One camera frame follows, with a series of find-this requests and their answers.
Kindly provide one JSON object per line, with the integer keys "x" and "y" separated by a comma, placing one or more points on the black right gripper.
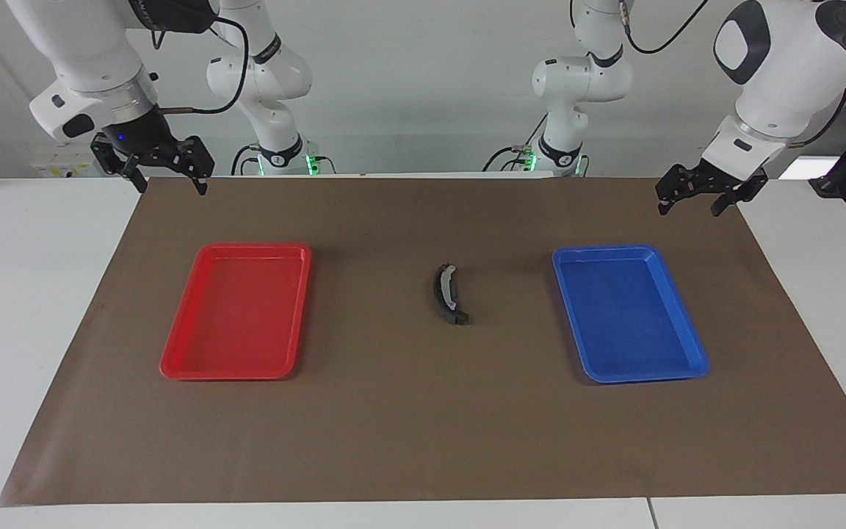
{"x": 138, "y": 142}

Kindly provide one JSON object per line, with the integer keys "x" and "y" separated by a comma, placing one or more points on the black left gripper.
{"x": 724, "y": 184}

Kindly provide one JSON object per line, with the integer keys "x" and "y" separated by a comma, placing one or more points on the long curved dark brake pad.
{"x": 438, "y": 294}

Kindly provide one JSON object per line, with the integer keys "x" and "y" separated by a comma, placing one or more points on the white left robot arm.
{"x": 790, "y": 81}

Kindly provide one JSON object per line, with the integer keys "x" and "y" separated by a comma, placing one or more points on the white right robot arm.
{"x": 89, "y": 51}

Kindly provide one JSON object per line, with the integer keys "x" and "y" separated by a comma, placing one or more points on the white flat panel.
{"x": 806, "y": 167}

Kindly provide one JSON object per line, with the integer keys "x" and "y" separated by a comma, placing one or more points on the blue plastic tray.
{"x": 625, "y": 316}

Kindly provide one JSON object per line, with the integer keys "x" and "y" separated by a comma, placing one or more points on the red plastic tray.
{"x": 236, "y": 316}

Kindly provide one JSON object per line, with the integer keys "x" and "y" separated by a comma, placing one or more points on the brown table mat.
{"x": 423, "y": 426}

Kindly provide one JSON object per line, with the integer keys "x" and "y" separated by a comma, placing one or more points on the white wall socket box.
{"x": 56, "y": 167}

